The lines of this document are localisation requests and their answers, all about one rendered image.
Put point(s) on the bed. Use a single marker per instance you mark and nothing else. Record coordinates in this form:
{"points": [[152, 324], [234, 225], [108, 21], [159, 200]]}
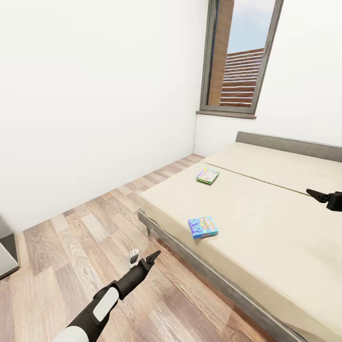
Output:
{"points": [[278, 252]]}

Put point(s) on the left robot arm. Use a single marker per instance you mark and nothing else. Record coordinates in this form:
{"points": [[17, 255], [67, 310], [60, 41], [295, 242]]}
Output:
{"points": [[90, 322]]}

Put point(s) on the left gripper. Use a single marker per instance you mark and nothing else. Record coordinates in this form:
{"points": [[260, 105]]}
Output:
{"points": [[137, 274]]}

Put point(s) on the board game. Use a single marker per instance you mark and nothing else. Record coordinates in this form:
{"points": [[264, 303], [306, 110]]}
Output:
{"points": [[208, 176], [202, 227]]}

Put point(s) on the fixed window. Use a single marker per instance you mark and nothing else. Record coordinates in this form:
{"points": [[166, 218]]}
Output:
{"points": [[239, 40]]}

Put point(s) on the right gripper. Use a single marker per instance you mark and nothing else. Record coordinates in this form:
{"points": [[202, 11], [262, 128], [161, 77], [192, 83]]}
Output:
{"points": [[334, 199]]}

